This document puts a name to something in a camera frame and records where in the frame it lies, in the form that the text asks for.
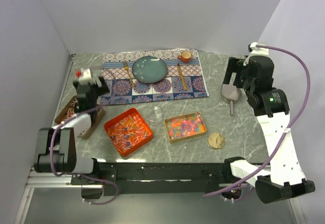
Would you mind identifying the brown tin of lollipops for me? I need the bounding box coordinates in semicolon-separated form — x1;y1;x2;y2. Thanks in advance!
54;95;105;139

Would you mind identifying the silver metal scoop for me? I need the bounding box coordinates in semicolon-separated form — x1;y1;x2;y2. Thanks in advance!
220;84;242;116

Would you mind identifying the orange tray of candies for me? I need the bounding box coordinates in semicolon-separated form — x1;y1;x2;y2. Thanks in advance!
104;108;153;157

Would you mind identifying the clear plastic jar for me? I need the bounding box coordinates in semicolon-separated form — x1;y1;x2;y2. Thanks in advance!
147;107;162;124

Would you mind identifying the gold tin of star candies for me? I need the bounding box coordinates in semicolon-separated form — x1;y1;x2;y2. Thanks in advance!
164;112;207;143

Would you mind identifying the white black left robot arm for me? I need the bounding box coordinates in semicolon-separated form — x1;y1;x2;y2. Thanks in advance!
34;76;110;184

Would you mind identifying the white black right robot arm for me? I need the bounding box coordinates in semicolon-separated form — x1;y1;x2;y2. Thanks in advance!
222;55;315;204

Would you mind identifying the gold fork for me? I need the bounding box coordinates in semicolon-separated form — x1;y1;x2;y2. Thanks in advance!
122;62;135;87

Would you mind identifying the patterned cloth placemat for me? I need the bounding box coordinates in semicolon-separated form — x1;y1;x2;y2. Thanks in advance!
101;48;209;106

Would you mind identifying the orange coffee cup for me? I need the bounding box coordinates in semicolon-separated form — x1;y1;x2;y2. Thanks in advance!
177;51;191;63

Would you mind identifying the gold knife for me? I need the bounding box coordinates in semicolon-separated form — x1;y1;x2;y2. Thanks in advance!
177;63;187;91

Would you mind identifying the teal ceramic plate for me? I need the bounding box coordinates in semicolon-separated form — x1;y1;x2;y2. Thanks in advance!
132;56;168;84

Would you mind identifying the gold round jar lid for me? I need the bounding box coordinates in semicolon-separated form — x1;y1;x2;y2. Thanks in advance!
208;133;225;149

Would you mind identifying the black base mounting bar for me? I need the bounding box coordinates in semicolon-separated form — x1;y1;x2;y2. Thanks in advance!
71;163;238;197

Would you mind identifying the aluminium frame rail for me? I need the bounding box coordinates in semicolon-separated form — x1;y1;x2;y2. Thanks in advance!
25;167;102;188

